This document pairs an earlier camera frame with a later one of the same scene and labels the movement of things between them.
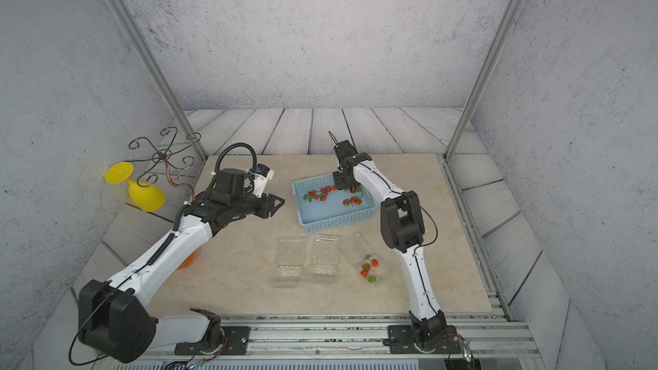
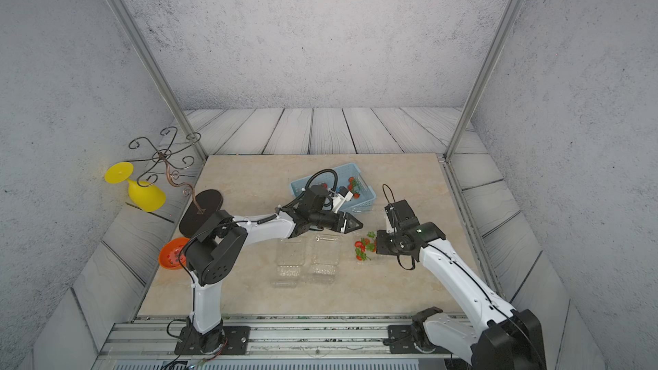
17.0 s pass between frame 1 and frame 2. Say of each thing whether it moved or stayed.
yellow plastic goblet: stayed
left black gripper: moved
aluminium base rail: stayed
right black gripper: moved
